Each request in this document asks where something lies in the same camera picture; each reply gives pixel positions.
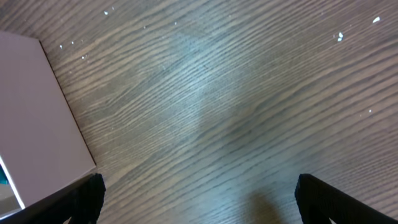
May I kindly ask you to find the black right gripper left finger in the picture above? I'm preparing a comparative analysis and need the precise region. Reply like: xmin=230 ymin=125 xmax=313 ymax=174
xmin=1 ymin=173 xmax=106 ymax=224

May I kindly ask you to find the teal Listerine mouthwash bottle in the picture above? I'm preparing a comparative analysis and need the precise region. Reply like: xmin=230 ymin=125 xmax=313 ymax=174
xmin=0 ymin=166 xmax=9 ymax=185

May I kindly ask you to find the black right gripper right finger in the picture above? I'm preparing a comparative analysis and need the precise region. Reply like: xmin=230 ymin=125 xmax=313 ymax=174
xmin=295 ymin=174 xmax=397 ymax=224

